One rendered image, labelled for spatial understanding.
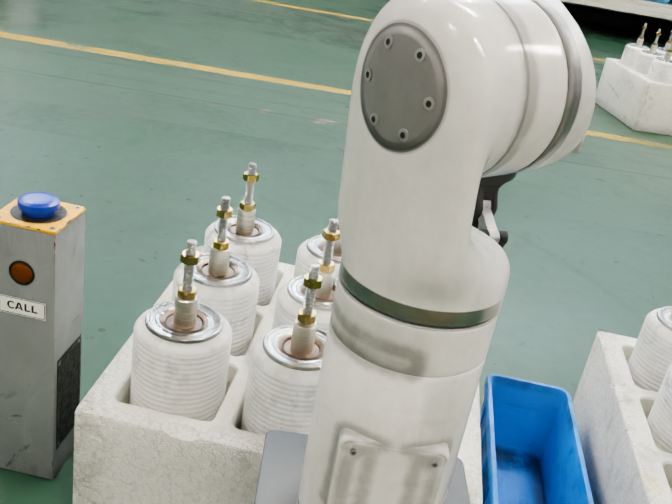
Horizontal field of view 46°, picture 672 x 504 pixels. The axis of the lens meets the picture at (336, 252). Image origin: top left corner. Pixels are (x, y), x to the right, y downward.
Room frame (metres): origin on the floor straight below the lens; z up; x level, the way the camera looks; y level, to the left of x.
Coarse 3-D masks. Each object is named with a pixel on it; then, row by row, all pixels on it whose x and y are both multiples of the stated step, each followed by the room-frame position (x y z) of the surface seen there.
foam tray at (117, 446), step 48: (96, 384) 0.64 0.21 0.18; (240, 384) 0.68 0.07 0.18; (96, 432) 0.59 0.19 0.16; (144, 432) 0.59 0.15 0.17; (192, 432) 0.59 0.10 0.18; (240, 432) 0.60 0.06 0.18; (480, 432) 0.67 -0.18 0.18; (96, 480) 0.59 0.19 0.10; (144, 480) 0.59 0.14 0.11; (192, 480) 0.58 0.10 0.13; (240, 480) 0.58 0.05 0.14; (480, 480) 0.60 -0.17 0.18
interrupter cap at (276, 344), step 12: (276, 336) 0.66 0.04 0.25; (288, 336) 0.67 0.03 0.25; (324, 336) 0.68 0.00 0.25; (264, 348) 0.64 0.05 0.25; (276, 348) 0.64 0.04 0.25; (288, 348) 0.65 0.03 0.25; (276, 360) 0.62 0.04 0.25; (288, 360) 0.63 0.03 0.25; (300, 360) 0.63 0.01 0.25; (312, 360) 0.63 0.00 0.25
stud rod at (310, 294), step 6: (312, 264) 0.66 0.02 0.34; (318, 264) 0.66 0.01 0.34; (312, 270) 0.65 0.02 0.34; (318, 270) 0.65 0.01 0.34; (312, 276) 0.65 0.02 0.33; (318, 276) 0.65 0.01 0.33; (306, 288) 0.66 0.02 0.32; (306, 294) 0.65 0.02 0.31; (312, 294) 0.65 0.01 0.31; (306, 300) 0.65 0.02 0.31; (312, 300) 0.65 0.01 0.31; (306, 306) 0.65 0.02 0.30; (312, 306) 0.65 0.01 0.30; (306, 312) 0.65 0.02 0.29; (312, 312) 0.65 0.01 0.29; (306, 324) 0.65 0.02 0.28
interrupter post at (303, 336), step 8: (296, 320) 0.66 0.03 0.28; (296, 328) 0.65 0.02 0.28; (304, 328) 0.65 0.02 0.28; (312, 328) 0.65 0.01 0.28; (296, 336) 0.65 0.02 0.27; (304, 336) 0.65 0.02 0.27; (312, 336) 0.65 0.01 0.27; (296, 344) 0.65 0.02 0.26; (304, 344) 0.65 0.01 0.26; (312, 344) 0.65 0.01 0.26; (296, 352) 0.65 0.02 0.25; (304, 352) 0.65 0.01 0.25
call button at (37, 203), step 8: (32, 192) 0.73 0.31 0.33; (40, 192) 0.73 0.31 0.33; (24, 200) 0.71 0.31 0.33; (32, 200) 0.71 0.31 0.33; (40, 200) 0.71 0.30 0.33; (48, 200) 0.72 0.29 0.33; (56, 200) 0.72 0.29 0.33; (24, 208) 0.70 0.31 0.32; (32, 208) 0.70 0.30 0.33; (40, 208) 0.70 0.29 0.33; (48, 208) 0.71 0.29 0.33; (56, 208) 0.72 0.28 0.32; (32, 216) 0.70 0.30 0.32; (40, 216) 0.71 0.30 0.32; (48, 216) 0.71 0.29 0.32
